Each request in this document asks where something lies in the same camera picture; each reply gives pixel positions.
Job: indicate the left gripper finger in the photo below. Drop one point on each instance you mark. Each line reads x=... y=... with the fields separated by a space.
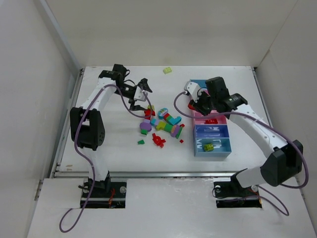
x=134 y=107
x=143 y=84

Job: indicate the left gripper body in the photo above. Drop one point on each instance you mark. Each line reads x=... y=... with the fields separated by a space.
x=133 y=94

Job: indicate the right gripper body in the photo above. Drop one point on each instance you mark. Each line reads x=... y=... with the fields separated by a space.
x=202 y=106

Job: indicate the red angular lego piece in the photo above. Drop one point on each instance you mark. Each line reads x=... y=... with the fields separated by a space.
x=192 y=105

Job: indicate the lime green lego brick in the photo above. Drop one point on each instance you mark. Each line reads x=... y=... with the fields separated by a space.
x=167 y=70

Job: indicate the blue and pink sorting tray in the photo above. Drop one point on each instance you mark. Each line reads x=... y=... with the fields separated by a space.
x=213 y=131

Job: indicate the red lego cluster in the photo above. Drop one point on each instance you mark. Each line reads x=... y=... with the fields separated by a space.
x=158 y=141

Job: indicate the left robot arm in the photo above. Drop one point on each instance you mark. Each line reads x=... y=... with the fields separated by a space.
x=86 y=124

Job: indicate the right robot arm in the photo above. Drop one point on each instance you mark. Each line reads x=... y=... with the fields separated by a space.
x=284 y=158

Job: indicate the purple round lego piece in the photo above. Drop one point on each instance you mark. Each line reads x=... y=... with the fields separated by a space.
x=145 y=126

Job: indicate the round turquoise printed lego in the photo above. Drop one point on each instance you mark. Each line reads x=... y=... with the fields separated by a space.
x=162 y=112

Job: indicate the long multicolour lego stack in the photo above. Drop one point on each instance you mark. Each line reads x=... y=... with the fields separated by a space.
x=161 y=125

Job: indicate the red green turquoise lego stack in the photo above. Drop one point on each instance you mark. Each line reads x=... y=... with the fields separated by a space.
x=172 y=120

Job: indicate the purple flower lego piece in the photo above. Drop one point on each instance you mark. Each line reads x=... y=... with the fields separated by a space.
x=176 y=130

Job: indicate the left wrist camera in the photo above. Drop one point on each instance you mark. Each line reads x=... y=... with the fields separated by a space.
x=140 y=94

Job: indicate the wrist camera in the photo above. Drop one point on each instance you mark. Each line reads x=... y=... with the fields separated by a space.
x=193 y=89
x=140 y=94

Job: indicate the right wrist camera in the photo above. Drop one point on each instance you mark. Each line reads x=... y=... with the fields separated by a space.
x=193 y=89

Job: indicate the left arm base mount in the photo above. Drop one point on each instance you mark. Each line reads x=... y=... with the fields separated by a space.
x=115 y=198

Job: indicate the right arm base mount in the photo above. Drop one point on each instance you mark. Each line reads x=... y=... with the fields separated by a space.
x=229 y=196

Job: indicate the aluminium front rail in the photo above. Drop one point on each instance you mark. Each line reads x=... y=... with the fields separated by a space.
x=59 y=174

